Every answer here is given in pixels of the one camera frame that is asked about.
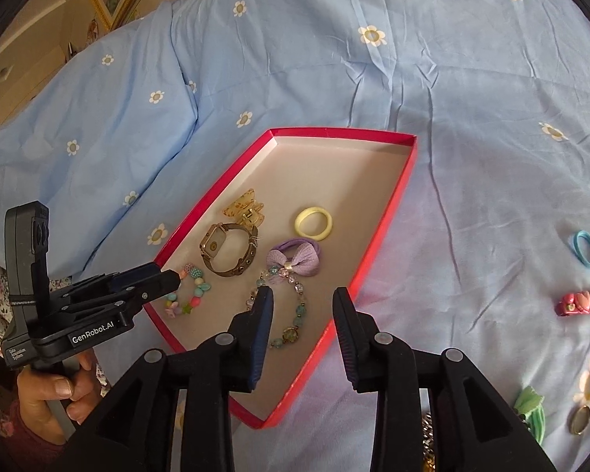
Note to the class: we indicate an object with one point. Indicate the yellow floral hair claw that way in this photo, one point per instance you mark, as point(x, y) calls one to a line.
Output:
point(246, 210)

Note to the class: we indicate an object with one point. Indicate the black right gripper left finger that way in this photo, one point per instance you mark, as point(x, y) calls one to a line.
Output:
point(250, 330)

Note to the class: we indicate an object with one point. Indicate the gold mesh wrist watch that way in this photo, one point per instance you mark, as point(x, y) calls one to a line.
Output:
point(227, 250)

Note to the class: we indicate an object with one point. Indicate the light blue floral bedsheet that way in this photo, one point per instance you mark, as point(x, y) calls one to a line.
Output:
point(134, 130)

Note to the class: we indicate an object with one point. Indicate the dark red left sleeve forearm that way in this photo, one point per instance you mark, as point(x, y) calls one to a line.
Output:
point(20, 448)

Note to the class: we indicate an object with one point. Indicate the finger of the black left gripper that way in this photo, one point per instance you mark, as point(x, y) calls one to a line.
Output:
point(140, 272)
point(138, 292)

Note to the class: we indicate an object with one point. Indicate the red jewelry box tray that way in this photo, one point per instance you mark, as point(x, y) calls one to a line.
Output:
point(329, 196)

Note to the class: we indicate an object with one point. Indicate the person's left hand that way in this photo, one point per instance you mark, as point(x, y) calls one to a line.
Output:
point(35, 389)

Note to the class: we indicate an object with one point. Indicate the pink heart hair clip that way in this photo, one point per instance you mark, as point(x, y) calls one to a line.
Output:
point(577, 303)

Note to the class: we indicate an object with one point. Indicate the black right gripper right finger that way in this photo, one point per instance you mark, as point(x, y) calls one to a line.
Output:
point(355, 331)

